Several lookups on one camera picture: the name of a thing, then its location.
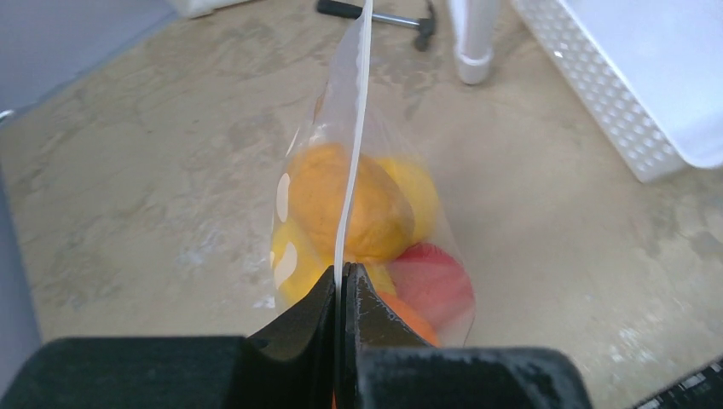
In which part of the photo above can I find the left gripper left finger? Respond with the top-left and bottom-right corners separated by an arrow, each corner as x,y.
1,272 -> 335,408

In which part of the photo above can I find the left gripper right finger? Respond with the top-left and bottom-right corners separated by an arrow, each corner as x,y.
341,263 -> 592,408

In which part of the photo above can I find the orange fruit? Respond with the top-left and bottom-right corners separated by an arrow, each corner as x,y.
378,291 -> 440,347

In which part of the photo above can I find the red apple bottom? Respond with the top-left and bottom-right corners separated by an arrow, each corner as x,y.
390,243 -> 475,332

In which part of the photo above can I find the yellow banana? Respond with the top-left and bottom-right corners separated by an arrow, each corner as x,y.
269,219 -> 409,307

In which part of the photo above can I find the orange yellow mango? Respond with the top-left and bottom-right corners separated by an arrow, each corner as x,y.
287,141 -> 416,263

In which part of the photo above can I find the yellow lemon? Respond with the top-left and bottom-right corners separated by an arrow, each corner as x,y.
376,157 -> 440,244

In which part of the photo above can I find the clear zip top bag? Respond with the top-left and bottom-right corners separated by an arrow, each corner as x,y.
272,1 -> 472,347

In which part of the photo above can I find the white plastic tray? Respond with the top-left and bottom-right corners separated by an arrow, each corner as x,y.
512,1 -> 722,183

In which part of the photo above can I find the black small hammer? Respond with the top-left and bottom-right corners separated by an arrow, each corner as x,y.
315,0 -> 437,52

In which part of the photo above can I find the white pipe frame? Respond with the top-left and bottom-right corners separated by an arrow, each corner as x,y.
166,1 -> 501,85

